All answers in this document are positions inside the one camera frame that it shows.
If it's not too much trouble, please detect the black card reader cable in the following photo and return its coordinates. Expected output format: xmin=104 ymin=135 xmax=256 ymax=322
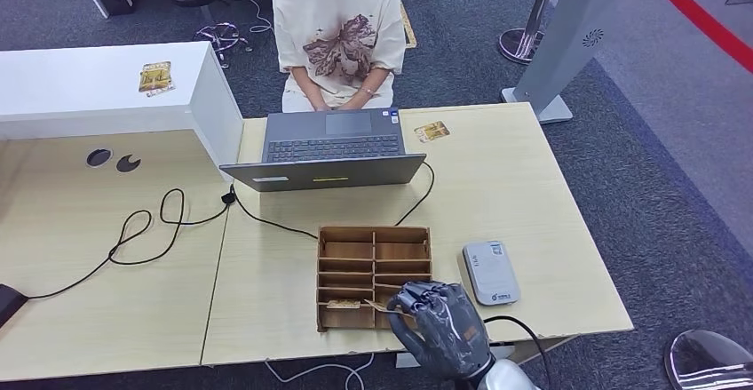
xmin=482 ymin=315 xmax=554 ymax=390

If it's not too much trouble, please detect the wooden card slot box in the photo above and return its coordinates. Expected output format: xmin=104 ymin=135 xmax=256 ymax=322
xmin=316 ymin=226 xmax=433 ymax=334

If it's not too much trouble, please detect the tan woven chair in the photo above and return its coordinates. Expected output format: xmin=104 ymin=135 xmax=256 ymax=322
xmin=384 ymin=0 xmax=417 ymax=50

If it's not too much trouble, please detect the white cable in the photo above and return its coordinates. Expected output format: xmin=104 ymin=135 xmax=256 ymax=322
xmin=226 ymin=0 xmax=275 ymax=34
xmin=265 ymin=353 xmax=376 ymax=390

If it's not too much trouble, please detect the white counter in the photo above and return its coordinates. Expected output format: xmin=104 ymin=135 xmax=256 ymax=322
xmin=0 ymin=40 xmax=246 ymax=169

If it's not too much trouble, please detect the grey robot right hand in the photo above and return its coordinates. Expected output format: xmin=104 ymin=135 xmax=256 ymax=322
xmin=386 ymin=280 xmax=496 ymax=383

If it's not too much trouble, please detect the black laptop power cable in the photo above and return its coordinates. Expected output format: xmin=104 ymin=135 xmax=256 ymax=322
xmin=26 ymin=160 xmax=437 ymax=301

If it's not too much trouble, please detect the shiny grey dome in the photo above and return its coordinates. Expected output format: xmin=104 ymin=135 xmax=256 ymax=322
xmin=663 ymin=328 xmax=753 ymax=390

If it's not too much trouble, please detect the person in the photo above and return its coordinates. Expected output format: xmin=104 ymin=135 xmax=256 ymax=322
xmin=271 ymin=0 xmax=407 ymax=113

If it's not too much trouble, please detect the grey card reader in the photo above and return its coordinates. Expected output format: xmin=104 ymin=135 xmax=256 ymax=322
xmin=461 ymin=240 xmax=521 ymax=306

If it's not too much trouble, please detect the grey kiosk stand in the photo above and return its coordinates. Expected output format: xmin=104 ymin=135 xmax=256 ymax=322
xmin=500 ymin=0 xmax=627 ymax=125

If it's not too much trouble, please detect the grey laptop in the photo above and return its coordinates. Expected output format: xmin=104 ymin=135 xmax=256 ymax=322
xmin=218 ymin=107 xmax=429 ymax=194

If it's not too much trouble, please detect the chrome stanchion post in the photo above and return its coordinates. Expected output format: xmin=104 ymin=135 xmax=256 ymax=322
xmin=497 ymin=0 xmax=567 ymax=66

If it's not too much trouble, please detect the red barrier belt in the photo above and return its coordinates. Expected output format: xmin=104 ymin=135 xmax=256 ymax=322
xmin=634 ymin=0 xmax=753 ymax=76

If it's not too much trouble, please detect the black power adapter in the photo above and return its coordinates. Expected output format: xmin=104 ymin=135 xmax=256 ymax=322
xmin=0 ymin=283 xmax=29 ymax=330

